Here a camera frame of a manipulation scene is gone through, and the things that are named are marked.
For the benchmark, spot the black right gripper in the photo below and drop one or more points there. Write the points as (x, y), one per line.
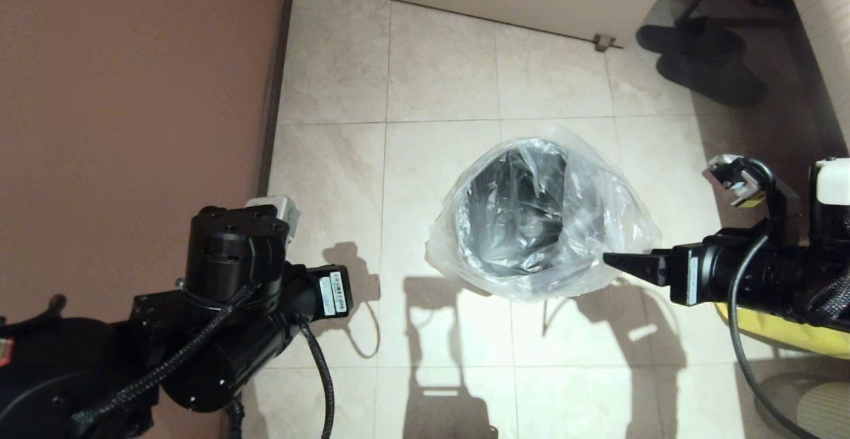
(687, 273)

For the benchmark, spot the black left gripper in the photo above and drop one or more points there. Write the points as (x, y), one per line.
(332, 293)

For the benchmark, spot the clear plastic trash bag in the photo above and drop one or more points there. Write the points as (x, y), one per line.
(617, 226)

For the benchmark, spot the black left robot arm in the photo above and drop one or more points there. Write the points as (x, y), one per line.
(219, 319)

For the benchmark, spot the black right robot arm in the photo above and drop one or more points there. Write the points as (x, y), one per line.
(790, 279)

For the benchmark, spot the grey metal trash bin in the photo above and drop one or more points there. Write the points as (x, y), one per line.
(518, 226)

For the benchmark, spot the yellow bag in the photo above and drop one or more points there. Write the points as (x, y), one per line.
(783, 333)

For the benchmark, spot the black slipper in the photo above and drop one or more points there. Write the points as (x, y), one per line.
(690, 34)
(717, 77)

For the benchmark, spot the metal door stop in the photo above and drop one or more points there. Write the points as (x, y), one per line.
(603, 42)

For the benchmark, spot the light wooden cabinet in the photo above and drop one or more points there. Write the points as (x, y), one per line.
(823, 27)

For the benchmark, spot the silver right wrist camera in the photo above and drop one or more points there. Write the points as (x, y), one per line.
(730, 180)

